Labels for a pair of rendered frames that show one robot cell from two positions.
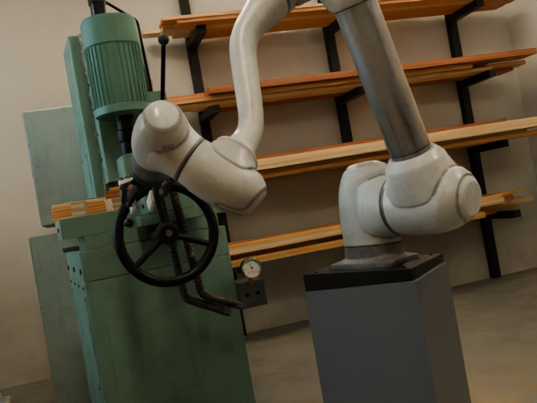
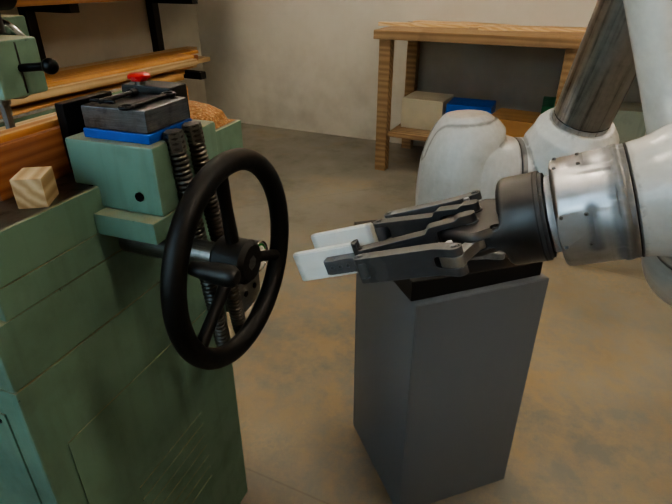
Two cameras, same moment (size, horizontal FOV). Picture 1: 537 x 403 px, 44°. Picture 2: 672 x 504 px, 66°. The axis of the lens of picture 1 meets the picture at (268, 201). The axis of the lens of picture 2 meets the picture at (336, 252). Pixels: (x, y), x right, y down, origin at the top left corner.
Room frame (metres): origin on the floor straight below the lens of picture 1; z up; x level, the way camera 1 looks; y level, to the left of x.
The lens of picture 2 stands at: (1.32, 0.65, 1.14)
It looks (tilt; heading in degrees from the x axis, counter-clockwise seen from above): 28 degrees down; 311
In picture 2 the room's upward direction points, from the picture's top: straight up
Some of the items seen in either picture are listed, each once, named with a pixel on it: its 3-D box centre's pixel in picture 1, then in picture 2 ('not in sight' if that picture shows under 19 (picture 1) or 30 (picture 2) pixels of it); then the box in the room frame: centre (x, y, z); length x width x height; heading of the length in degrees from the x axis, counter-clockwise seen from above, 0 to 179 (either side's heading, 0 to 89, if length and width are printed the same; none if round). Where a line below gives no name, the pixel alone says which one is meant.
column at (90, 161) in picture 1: (113, 141); not in sight; (2.41, 0.51, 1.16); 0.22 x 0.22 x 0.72; 21
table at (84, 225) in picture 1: (160, 213); (106, 184); (2.05, 0.33, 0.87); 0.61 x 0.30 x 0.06; 111
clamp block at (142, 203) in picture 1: (163, 197); (149, 161); (1.97, 0.30, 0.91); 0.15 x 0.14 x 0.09; 111
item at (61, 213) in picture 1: (159, 197); not in sight; (2.16, 0.34, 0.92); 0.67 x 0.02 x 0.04; 111
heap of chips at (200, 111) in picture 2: not in sight; (188, 112); (2.16, 0.11, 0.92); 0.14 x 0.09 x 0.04; 21
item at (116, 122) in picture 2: not in sight; (144, 106); (1.97, 0.30, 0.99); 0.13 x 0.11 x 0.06; 111
